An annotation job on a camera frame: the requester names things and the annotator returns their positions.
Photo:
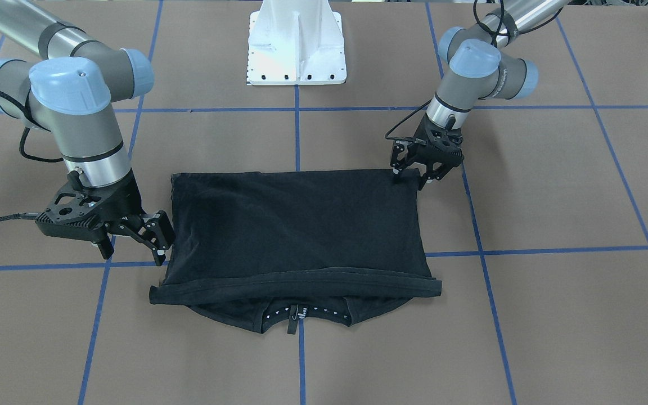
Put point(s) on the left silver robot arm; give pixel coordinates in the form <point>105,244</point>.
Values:
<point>477,69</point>

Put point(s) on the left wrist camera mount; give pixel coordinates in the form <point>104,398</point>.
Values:
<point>438,142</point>

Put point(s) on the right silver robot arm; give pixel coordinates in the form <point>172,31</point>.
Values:
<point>70,94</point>

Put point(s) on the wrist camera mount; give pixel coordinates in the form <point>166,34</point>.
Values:
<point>438,142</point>
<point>73,215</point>

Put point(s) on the black graphic t-shirt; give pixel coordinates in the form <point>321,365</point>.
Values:
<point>254,249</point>

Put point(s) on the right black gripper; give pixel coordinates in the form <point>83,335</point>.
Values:
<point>124,196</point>

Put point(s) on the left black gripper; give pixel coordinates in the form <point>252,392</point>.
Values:
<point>428,154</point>

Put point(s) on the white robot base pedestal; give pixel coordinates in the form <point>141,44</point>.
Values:
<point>295,43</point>

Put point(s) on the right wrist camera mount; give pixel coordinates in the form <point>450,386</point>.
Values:
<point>73,215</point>

